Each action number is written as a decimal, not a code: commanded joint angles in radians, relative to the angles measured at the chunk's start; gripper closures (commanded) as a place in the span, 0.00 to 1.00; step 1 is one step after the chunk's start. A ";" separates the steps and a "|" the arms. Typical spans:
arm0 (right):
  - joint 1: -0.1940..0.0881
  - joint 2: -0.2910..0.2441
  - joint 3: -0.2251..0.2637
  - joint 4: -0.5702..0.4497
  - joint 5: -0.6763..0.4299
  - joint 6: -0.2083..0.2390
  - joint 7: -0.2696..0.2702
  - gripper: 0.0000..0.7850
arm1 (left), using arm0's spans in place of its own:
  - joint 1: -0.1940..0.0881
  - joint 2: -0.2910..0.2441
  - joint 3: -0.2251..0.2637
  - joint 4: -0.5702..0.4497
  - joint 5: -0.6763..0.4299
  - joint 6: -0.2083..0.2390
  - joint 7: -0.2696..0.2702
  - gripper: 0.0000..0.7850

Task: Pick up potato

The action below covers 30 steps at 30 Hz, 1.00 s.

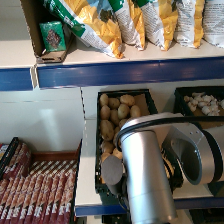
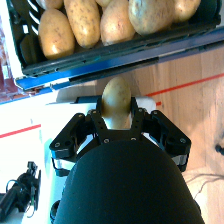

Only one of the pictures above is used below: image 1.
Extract black plastic crate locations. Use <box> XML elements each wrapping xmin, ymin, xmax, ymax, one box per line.
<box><xmin>101</xmin><ymin>213</ymin><xmax>131</xmax><ymax>224</ymax></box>

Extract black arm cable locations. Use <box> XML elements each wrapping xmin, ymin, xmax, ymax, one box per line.
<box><xmin>114</xmin><ymin>114</ymin><xmax>224</xmax><ymax>149</ymax></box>

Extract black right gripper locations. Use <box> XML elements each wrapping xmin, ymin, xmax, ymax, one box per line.
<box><xmin>101</xmin><ymin>154</ymin><xmax>131</xmax><ymax>211</ymax></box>

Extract red white snack stick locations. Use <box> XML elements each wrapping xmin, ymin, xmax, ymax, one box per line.
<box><xmin>59</xmin><ymin>168</ymin><xmax>78</xmax><ymax>224</ymax></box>
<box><xmin>19</xmin><ymin>163</ymin><xmax>48</xmax><ymax>224</ymax></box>
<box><xmin>49</xmin><ymin>166</ymin><xmax>69</xmax><ymax>224</ymax></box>
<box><xmin>36</xmin><ymin>164</ymin><xmax>59</xmax><ymax>224</ymax></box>

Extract brown cardboard potato liner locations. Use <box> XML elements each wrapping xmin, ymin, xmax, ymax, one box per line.
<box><xmin>133</xmin><ymin>93</ymin><xmax>151</xmax><ymax>116</ymax></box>

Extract short white shelf blue edge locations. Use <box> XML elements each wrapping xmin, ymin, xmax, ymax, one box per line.
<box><xmin>0</xmin><ymin>39</ymin><xmax>37</xmax><ymax>92</ymax></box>

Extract brown display carton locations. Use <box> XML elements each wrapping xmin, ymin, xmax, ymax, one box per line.
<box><xmin>0</xmin><ymin>139</ymin><xmax>83</xmax><ymax>224</ymax></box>

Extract black display box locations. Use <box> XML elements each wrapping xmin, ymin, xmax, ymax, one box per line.
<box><xmin>0</xmin><ymin>136</ymin><xmax>20</xmax><ymax>181</ymax></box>

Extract green packet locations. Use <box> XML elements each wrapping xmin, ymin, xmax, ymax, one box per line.
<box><xmin>39</xmin><ymin>20</ymin><xmax>68</xmax><ymax>53</ymax></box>

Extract yellow green white bag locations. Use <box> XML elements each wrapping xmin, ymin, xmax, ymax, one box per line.
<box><xmin>136</xmin><ymin>0</ymin><xmax>179</xmax><ymax>52</ymax></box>
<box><xmin>108</xmin><ymin>0</ymin><xmax>147</xmax><ymax>52</ymax></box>

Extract dark red packets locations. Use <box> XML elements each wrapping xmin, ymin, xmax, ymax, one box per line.
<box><xmin>6</xmin><ymin>143</ymin><xmax>33</xmax><ymax>181</ymax></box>

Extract large yellow-brown potato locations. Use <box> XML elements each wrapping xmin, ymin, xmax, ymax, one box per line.
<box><xmin>100</xmin><ymin>119</ymin><xmax>115</xmax><ymax>142</ymax></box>

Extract row of snack bags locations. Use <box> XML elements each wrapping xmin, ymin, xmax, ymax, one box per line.
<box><xmin>41</xmin><ymin>0</ymin><xmax>125</xmax><ymax>60</ymax></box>

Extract dark plastic potato crate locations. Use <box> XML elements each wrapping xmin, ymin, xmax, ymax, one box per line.
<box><xmin>94</xmin><ymin>88</ymin><xmax>184</xmax><ymax>205</ymax></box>

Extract brown cardboard garlic liner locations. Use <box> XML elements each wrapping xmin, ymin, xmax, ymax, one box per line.
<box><xmin>194</xmin><ymin>105</ymin><xmax>224</xmax><ymax>118</ymax></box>

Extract brown cardboard display box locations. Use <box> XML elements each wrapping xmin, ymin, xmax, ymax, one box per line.
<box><xmin>19</xmin><ymin>0</ymin><xmax>76</xmax><ymax>64</ymax></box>

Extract white printed bag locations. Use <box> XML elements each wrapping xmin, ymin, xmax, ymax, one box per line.
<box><xmin>202</xmin><ymin>0</ymin><xmax>224</xmax><ymax>50</ymax></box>

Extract dark plastic garlic crate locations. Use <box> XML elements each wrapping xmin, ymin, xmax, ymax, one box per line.
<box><xmin>173</xmin><ymin>85</ymin><xmax>224</xmax><ymax>129</ymax></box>

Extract long white shelf blue edge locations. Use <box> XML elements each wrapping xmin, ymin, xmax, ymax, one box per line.
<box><xmin>34</xmin><ymin>39</ymin><xmax>224</xmax><ymax>89</ymax></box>

